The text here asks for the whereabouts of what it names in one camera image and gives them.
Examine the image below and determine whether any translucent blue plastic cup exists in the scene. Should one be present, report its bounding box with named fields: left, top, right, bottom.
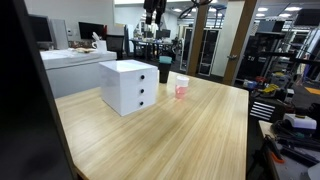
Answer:
left=158, top=55, right=173, bottom=65

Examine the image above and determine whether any pink plastic cup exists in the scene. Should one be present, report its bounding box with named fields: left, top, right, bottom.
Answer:
left=174, top=84, right=189, bottom=100

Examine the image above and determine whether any black plastic cup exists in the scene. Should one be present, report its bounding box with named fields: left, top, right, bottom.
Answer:
left=157, top=62, right=172, bottom=85

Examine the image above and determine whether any black office chair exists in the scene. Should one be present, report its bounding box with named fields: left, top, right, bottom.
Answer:
left=105, top=34, right=126, bottom=61

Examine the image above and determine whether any white mug holding utensils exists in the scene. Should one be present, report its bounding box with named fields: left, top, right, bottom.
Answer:
left=91, top=31, right=108, bottom=55

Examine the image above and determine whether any black computer monitor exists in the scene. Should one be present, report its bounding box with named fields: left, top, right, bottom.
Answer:
left=78, top=21, right=105, bottom=41
left=28, top=14, right=54, bottom=43

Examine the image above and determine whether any plate with food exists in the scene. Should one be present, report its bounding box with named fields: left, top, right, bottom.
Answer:
left=74, top=47, right=98, bottom=55

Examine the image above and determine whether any white three-drawer box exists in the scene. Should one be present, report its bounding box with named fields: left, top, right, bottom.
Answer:
left=98, top=59, right=159, bottom=117

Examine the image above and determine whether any white desktop computer tower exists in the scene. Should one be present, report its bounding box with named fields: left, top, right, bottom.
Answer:
left=49, top=18, right=70, bottom=51

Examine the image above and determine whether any white cardboard storage box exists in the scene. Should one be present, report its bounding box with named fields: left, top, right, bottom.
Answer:
left=39, top=48, right=118, bottom=100

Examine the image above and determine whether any black equipment rack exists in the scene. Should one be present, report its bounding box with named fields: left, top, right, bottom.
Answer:
left=238, top=19, right=301, bottom=84

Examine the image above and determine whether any yellow hand tool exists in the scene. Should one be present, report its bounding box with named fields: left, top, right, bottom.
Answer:
left=262, top=83, right=281, bottom=95

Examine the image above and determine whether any black white striped panel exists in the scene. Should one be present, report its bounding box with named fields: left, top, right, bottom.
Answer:
left=248, top=100, right=277, bottom=123

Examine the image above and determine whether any black monitor back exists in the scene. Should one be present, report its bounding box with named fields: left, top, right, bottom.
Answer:
left=0, top=0, right=78, bottom=180

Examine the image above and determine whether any white box-shaped device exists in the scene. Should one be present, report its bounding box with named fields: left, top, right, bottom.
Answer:
left=282, top=113, right=318, bottom=131

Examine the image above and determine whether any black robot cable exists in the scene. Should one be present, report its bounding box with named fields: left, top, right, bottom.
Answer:
left=177, top=0, right=215, bottom=20

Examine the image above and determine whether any wooden door post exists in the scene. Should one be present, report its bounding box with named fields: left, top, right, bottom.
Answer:
left=222, top=0, right=258, bottom=86
left=185, top=3, right=210, bottom=77

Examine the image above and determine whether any orange-handled tool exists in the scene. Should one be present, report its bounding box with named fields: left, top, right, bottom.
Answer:
left=264, top=134, right=286, bottom=165

